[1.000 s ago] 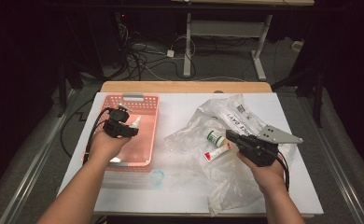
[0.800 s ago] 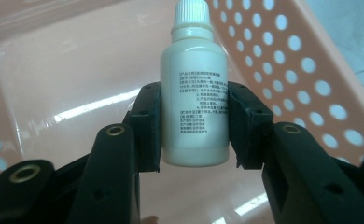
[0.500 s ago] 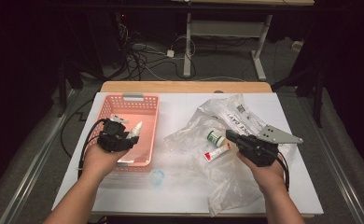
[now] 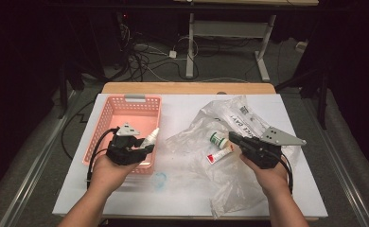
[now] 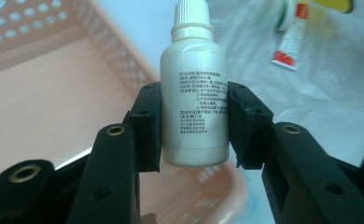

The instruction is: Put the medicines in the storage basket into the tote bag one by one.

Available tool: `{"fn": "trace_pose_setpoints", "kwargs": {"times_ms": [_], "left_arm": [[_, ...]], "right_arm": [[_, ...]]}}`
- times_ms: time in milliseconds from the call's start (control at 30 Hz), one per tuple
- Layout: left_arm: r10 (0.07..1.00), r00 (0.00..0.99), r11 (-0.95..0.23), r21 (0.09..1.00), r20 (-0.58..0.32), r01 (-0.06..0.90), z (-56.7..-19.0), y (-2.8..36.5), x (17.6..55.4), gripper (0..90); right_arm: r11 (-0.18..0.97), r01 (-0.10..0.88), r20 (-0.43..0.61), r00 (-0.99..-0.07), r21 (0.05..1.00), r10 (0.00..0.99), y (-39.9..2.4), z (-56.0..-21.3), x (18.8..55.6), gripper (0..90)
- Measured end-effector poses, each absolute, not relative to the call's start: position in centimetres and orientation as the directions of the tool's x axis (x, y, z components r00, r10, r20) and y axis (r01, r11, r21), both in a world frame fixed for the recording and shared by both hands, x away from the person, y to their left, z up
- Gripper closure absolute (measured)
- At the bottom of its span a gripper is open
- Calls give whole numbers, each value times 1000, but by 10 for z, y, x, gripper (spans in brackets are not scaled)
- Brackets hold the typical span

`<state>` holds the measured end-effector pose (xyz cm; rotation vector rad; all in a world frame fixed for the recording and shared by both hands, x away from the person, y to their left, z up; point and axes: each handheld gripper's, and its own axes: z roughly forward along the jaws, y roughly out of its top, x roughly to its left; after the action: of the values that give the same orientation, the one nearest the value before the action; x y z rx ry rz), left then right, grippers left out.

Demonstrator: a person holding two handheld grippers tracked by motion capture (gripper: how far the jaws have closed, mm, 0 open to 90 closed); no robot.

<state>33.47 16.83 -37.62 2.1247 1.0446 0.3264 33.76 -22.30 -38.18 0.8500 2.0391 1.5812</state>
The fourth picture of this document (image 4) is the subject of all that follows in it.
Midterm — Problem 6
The white table board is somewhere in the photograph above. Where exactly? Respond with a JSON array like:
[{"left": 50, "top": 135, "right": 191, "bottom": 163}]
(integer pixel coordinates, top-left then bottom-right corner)
[{"left": 52, "top": 93, "right": 328, "bottom": 219}]

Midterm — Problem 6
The person's right hand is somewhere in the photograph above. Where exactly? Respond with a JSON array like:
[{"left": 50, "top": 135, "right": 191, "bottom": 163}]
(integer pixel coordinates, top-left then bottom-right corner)
[{"left": 239, "top": 153, "right": 293, "bottom": 199}]

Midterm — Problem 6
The white dropper bottle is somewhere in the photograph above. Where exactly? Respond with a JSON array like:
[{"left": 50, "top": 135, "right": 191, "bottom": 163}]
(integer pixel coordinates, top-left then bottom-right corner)
[{"left": 140, "top": 127, "right": 161, "bottom": 149}]

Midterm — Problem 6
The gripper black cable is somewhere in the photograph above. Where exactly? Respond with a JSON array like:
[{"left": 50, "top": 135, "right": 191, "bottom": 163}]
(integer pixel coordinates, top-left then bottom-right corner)
[
  {"left": 278, "top": 152, "right": 295, "bottom": 195},
  {"left": 85, "top": 127, "right": 120, "bottom": 191}
]

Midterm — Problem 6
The person's left hand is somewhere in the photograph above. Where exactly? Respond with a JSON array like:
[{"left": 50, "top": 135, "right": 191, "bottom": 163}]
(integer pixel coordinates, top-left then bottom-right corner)
[{"left": 87, "top": 153, "right": 140, "bottom": 197}]

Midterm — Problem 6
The tangle of floor cables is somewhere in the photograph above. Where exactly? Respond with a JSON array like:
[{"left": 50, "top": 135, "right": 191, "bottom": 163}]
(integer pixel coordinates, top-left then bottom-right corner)
[{"left": 115, "top": 12, "right": 205, "bottom": 83}]

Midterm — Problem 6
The black stand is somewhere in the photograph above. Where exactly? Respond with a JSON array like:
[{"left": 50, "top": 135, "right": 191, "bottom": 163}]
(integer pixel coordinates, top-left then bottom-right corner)
[
  {"left": 275, "top": 61, "right": 329, "bottom": 131},
  {"left": 57, "top": 62, "right": 82, "bottom": 120}
]

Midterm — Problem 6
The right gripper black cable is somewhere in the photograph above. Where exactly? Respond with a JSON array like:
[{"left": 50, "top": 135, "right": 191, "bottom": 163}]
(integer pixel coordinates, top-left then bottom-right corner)
[{"left": 278, "top": 152, "right": 295, "bottom": 195}]

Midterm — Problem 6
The pink plastic basket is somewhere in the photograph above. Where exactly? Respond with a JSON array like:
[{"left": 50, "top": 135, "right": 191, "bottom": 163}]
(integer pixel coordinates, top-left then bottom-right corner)
[{"left": 81, "top": 94, "right": 163, "bottom": 176}]

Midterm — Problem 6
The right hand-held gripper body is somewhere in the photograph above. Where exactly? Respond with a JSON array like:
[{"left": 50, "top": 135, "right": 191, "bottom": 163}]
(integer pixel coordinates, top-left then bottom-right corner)
[{"left": 238, "top": 126, "right": 308, "bottom": 170}]

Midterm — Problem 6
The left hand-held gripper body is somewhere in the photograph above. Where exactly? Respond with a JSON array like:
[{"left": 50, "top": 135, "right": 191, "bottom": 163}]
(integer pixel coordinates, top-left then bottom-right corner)
[{"left": 105, "top": 122, "right": 143, "bottom": 166}]

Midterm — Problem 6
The clear smiley plastic bag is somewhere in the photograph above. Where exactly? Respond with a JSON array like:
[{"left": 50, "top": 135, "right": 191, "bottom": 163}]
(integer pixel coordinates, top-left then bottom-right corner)
[{"left": 165, "top": 95, "right": 304, "bottom": 220}]

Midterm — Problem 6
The white metal desk frame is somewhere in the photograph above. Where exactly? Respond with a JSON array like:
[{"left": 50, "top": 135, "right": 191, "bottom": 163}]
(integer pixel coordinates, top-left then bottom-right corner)
[{"left": 172, "top": 0, "right": 320, "bottom": 83}]

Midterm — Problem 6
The metal floor rail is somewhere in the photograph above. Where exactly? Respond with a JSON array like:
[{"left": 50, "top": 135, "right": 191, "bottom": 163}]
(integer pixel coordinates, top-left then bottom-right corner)
[
  {"left": 0, "top": 90, "right": 80, "bottom": 227},
  {"left": 302, "top": 97, "right": 369, "bottom": 227}
]

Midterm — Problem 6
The small green white bottle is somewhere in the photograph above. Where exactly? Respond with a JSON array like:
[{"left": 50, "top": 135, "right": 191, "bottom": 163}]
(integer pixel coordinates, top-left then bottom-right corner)
[{"left": 208, "top": 131, "right": 231, "bottom": 150}]

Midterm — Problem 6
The black floor cable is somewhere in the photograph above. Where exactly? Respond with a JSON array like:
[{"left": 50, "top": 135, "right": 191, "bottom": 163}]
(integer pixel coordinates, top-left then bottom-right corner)
[{"left": 60, "top": 99, "right": 96, "bottom": 161}]

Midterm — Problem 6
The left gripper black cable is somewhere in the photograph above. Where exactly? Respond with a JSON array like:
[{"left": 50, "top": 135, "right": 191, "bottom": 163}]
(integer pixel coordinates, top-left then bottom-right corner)
[{"left": 85, "top": 127, "right": 120, "bottom": 191}]

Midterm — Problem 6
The red white ointment tube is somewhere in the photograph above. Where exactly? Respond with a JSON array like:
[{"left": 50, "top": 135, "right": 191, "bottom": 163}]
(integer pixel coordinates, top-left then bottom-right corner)
[{"left": 205, "top": 144, "right": 236, "bottom": 166}]

